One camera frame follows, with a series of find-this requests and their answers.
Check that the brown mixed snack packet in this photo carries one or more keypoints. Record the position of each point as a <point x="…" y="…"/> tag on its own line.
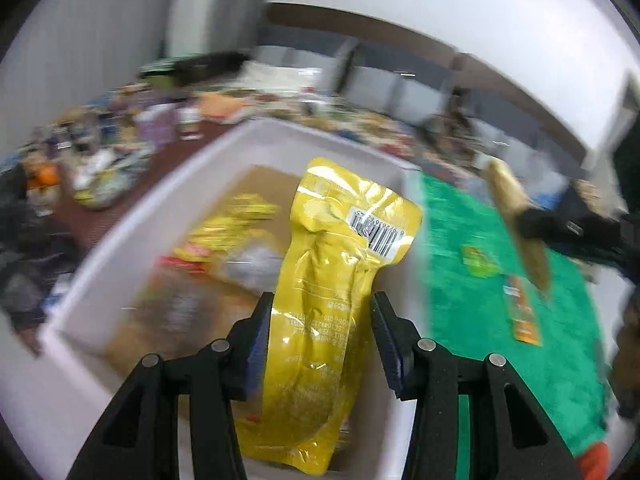
<point x="511" y="201"/>

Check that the purple bottle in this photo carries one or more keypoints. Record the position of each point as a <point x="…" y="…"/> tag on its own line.
<point x="156" y="124"/>

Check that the green floral tablecloth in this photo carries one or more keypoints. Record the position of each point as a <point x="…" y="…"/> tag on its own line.
<point x="468" y="316"/>

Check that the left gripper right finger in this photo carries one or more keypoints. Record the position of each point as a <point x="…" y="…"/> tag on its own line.
<point x="511" y="436"/>

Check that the yellow barcode snack pouch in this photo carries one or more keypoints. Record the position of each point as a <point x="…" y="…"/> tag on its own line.
<point x="344" y="229"/>

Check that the green snack packet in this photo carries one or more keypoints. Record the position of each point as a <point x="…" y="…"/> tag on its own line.
<point x="478" y="263"/>

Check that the orange sausage packet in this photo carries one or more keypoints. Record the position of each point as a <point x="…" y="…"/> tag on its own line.
<point x="523" y="318"/>

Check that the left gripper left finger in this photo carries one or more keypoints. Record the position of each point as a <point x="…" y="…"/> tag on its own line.
<point x="136" y="437"/>

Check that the yellow red long snack packet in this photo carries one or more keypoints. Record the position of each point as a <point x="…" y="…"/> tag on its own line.
<point x="218" y="235"/>

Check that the white storage box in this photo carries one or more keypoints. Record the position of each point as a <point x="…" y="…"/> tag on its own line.
<point x="223" y="326"/>

